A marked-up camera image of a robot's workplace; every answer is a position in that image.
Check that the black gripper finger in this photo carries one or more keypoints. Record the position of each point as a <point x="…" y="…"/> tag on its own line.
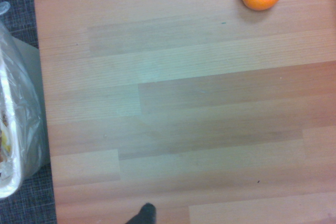
<point x="145" y="214"/>

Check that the white waste bin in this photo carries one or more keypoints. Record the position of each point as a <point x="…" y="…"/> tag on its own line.
<point x="11" y="171"/>

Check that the food scraps in bin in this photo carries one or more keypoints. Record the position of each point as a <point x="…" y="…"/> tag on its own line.
<point x="4" y="140"/>

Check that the clear plastic bin liner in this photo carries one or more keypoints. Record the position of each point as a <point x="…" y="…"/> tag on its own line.
<point x="25" y="98"/>

